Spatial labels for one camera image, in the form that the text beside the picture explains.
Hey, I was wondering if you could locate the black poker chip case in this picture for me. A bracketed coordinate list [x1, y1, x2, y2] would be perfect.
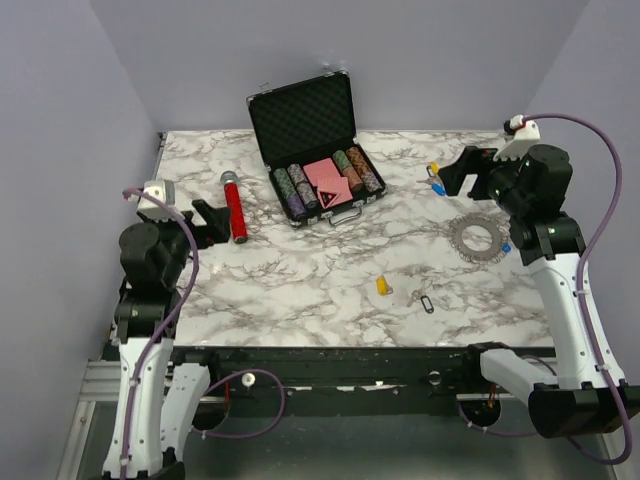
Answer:
[246, 70, 387, 229]

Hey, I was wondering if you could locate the red microphone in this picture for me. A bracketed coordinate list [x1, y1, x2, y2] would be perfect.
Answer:
[220, 171, 248, 244]

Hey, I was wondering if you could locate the key with blue tag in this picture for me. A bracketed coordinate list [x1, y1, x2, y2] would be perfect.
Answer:
[419, 177, 447, 197]

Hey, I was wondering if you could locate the metal disc with keyrings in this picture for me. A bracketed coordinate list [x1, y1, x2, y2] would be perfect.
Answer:
[447, 213, 506, 264]

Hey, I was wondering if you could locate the pink playing cards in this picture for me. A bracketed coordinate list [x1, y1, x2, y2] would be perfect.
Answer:
[303, 158, 353, 210]

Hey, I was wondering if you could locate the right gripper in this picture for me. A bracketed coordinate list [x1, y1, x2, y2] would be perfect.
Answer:
[438, 144, 531, 216]

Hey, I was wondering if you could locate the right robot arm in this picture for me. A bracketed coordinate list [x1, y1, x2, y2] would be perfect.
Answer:
[436, 144, 639, 438]

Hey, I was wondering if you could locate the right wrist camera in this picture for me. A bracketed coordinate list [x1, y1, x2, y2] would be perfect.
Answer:
[493, 115, 541, 162]

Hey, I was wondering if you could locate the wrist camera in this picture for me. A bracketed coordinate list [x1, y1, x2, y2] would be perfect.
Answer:
[493, 115, 541, 162]
[136, 179, 175, 222]

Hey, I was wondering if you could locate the key with yellow tag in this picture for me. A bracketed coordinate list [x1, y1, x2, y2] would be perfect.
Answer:
[376, 276, 393, 296]
[427, 162, 439, 177]

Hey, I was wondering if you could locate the all in triangle button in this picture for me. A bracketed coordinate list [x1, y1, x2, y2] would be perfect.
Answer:
[317, 189, 338, 209]

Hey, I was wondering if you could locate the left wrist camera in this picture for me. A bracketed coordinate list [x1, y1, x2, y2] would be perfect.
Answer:
[136, 179, 175, 222]

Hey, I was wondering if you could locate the key with black tag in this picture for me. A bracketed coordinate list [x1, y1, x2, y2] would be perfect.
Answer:
[406, 287, 435, 315]

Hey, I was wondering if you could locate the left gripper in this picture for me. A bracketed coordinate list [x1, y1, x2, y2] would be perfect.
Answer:
[139, 196, 232, 283]

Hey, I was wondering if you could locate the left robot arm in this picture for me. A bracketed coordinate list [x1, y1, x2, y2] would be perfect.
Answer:
[102, 200, 231, 479]

